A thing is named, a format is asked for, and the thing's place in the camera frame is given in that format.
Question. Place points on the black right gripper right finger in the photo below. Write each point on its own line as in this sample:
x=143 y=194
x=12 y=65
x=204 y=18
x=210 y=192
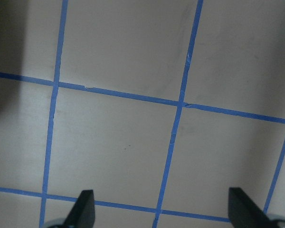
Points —
x=243 y=212

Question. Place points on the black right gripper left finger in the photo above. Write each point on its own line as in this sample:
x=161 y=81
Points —
x=82 y=214

